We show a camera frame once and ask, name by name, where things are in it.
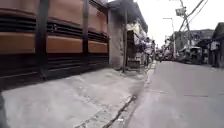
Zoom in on grey concrete road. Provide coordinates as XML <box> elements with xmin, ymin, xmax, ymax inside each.
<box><xmin>125</xmin><ymin>60</ymin><xmax>224</xmax><ymax>128</ymax></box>

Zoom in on row of far buildings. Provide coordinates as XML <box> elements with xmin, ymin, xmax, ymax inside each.
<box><xmin>164</xmin><ymin>21</ymin><xmax>224</xmax><ymax>68</ymax></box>

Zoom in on utility pole with box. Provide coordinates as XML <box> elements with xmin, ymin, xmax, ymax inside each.
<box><xmin>175</xmin><ymin>0</ymin><xmax>194</xmax><ymax>51</ymax></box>

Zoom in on vehicle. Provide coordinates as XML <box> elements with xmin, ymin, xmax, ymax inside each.
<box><xmin>177</xmin><ymin>45</ymin><xmax>204</xmax><ymax>65</ymax></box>

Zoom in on pale concrete apron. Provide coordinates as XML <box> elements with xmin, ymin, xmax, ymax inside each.
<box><xmin>0</xmin><ymin>65</ymin><xmax>150</xmax><ymax>128</ymax></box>

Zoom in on overhead wires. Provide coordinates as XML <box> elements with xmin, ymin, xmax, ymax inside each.
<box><xmin>178</xmin><ymin>0</ymin><xmax>210</xmax><ymax>33</ymax></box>

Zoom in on grey concrete building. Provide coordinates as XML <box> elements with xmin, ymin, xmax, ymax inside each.
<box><xmin>107</xmin><ymin>0</ymin><xmax>150</xmax><ymax>71</ymax></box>

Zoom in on brown and black slatted fence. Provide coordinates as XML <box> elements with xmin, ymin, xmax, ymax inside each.
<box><xmin>0</xmin><ymin>0</ymin><xmax>110</xmax><ymax>88</ymax></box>

